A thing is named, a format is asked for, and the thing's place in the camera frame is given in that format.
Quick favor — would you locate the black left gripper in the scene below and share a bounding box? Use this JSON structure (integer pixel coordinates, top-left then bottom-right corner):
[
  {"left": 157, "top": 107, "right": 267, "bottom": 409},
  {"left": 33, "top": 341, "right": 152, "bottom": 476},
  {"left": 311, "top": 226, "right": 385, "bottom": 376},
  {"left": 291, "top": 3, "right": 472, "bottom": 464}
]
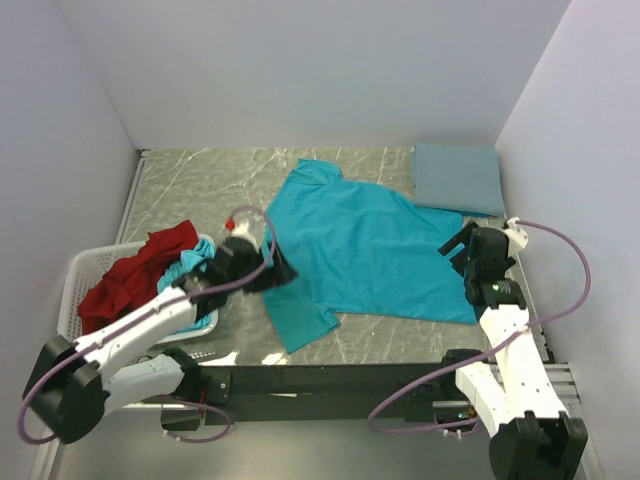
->
[{"left": 227, "top": 240, "right": 297, "bottom": 296}]

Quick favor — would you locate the turquoise t shirt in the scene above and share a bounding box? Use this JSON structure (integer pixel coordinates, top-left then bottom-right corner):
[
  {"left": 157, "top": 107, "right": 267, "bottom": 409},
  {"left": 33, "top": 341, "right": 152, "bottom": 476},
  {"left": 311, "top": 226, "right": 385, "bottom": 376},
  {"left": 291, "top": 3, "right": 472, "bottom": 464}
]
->
[
  {"left": 263, "top": 159, "right": 475, "bottom": 353},
  {"left": 156, "top": 236, "right": 218, "bottom": 337}
]

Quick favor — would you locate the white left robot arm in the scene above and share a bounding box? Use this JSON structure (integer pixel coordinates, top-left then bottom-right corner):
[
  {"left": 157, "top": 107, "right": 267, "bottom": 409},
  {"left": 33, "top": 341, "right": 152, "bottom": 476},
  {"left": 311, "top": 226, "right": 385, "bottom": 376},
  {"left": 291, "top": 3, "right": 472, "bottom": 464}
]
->
[{"left": 17, "top": 233, "right": 298, "bottom": 445}]

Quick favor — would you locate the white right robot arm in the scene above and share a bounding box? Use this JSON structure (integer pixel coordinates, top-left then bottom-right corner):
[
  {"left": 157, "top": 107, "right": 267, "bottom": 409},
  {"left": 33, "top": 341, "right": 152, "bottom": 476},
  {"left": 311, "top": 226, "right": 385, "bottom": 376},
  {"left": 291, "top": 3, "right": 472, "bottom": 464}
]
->
[{"left": 438, "top": 219, "right": 588, "bottom": 479}]

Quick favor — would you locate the folded teal t shirt underneath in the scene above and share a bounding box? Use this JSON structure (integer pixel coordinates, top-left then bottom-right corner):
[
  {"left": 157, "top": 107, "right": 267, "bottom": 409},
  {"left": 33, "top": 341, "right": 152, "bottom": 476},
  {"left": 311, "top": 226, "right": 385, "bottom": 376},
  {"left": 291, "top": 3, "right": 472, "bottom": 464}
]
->
[{"left": 414, "top": 203, "right": 503, "bottom": 218}]

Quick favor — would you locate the folded light blue t shirt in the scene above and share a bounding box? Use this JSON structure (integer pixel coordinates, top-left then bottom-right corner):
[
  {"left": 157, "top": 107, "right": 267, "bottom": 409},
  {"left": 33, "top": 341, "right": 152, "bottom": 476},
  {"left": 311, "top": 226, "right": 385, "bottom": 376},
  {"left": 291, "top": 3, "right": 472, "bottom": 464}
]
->
[{"left": 410, "top": 144, "right": 506, "bottom": 216}]

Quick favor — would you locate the turquoise t shirt in basket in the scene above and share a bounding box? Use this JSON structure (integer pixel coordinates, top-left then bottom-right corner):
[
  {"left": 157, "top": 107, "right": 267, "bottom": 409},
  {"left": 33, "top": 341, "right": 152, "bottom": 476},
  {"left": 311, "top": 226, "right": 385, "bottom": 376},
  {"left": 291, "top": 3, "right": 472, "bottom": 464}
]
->
[{"left": 156, "top": 236, "right": 218, "bottom": 337}]

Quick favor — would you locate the dark red t shirt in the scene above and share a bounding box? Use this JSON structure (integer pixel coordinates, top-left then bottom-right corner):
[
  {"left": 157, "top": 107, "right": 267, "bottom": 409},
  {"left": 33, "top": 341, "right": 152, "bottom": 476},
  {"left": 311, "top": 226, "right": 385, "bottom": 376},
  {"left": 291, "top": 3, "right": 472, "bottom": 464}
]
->
[{"left": 77, "top": 220, "right": 199, "bottom": 335}]

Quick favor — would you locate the white plastic laundry basket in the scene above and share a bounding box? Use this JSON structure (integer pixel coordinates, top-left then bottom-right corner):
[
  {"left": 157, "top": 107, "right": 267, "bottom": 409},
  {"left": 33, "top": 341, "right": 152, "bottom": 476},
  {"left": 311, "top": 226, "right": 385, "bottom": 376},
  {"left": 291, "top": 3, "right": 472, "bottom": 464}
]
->
[{"left": 57, "top": 241, "right": 218, "bottom": 345}]

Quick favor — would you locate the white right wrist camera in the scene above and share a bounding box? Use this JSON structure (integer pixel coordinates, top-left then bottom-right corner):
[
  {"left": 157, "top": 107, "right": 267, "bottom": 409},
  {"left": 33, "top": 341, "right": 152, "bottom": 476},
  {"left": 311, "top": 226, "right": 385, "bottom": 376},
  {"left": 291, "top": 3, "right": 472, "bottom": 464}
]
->
[{"left": 502, "top": 217, "right": 529, "bottom": 258}]

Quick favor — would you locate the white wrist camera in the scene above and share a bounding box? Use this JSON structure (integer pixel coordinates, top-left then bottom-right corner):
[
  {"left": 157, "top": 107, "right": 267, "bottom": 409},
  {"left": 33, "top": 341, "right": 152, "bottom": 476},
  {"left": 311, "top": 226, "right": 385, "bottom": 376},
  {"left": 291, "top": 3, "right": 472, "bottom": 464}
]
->
[
  {"left": 225, "top": 217, "right": 260, "bottom": 249},
  {"left": 502, "top": 217, "right": 529, "bottom": 258}
]

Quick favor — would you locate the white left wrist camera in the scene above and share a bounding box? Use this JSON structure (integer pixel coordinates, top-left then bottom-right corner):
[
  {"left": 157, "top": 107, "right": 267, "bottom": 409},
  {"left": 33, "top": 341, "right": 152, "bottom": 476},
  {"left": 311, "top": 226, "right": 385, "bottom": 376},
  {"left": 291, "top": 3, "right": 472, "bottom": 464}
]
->
[{"left": 225, "top": 217, "right": 260, "bottom": 249}]

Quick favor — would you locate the black front mounting rail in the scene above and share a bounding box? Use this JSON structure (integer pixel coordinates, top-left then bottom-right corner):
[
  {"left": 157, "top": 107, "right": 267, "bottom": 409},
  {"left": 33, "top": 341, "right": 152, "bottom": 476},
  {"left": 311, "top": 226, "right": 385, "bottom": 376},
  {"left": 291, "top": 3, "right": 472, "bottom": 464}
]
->
[{"left": 184, "top": 363, "right": 440, "bottom": 422}]

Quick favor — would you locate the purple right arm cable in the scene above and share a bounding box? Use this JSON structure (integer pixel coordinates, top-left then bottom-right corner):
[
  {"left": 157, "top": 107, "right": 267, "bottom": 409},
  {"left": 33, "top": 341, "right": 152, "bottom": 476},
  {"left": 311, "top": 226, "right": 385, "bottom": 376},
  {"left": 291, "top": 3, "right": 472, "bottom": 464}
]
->
[{"left": 367, "top": 219, "right": 592, "bottom": 440}]

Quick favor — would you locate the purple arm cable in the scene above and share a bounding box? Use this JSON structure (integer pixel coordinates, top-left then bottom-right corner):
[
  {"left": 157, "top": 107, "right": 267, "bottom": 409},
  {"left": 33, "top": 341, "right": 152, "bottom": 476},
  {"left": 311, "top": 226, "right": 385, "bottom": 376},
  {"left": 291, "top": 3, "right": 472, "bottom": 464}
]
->
[
  {"left": 17, "top": 203, "right": 276, "bottom": 446},
  {"left": 367, "top": 219, "right": 592, "bottom": 440}
]

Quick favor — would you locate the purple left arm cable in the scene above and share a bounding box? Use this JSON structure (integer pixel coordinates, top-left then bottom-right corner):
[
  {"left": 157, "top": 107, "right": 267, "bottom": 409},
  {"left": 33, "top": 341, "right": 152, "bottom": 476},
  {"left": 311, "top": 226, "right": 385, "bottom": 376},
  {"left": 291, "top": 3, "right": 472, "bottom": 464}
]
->
[{"left": 17, "top": 203, "right": 276, "bottom": 446}]

